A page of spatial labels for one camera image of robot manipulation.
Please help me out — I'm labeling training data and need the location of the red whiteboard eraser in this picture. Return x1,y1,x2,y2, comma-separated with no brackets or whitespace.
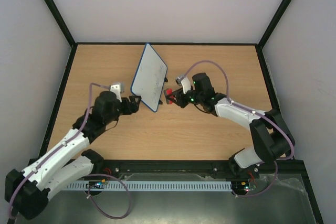
163,88,175,105

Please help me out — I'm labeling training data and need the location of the small blue-framed whiteboard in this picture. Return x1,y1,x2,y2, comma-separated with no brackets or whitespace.
131,43,167,112

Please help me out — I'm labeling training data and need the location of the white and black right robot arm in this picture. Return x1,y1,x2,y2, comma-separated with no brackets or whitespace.
164,73,295,178

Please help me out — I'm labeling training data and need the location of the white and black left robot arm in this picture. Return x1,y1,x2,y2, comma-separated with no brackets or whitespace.
5,91,141,220

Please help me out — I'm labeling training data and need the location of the left controller circuit board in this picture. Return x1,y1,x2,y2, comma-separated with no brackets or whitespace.
85,179,109,189

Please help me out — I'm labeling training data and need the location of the controller circuit board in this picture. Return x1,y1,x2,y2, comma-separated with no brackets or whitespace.
85,179,109,189
231,181,257,195

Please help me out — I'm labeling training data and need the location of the right controller circuit board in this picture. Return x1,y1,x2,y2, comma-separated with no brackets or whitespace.
231,181,257,195

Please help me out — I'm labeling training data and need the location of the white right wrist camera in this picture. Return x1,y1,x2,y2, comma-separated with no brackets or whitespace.
175,74,192,94

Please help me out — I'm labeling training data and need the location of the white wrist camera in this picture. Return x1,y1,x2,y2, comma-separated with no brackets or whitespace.
175,74,192,94
109,82,125,102

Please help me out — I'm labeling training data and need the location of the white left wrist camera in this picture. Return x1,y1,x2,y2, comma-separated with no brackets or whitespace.
109,82,125,102

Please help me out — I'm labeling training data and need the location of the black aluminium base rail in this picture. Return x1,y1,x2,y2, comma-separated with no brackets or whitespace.
28,158,307,180

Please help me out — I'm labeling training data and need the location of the light blue slotted cable duct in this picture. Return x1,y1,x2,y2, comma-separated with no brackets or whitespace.
64,180,232,192

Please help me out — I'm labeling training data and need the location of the black enclosure frame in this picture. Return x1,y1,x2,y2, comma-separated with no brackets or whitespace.
39,0,323,223

